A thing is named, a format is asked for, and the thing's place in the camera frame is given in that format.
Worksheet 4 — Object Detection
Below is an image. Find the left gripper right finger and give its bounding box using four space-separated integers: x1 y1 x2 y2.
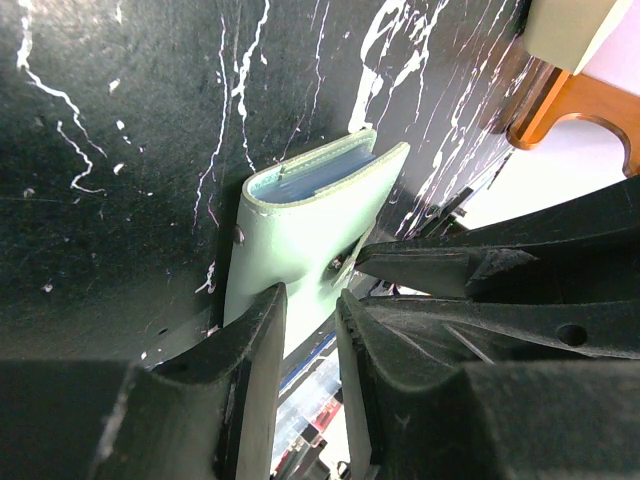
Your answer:
335 292 639 479

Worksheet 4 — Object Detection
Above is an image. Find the green card holder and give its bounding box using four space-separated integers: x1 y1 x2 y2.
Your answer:
224 129 410 355

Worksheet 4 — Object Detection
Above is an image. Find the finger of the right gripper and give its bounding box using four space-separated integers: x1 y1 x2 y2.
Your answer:
363 296 639 360
357 177 639 298

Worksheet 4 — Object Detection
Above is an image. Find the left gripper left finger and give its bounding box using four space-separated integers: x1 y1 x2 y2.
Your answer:
1 283 287 479

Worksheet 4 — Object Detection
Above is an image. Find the wooden tray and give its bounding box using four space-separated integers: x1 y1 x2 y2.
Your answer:
522 0 624 76

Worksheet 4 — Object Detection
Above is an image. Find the wooden tiered shelf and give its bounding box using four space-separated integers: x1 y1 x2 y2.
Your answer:
506 67 639 177

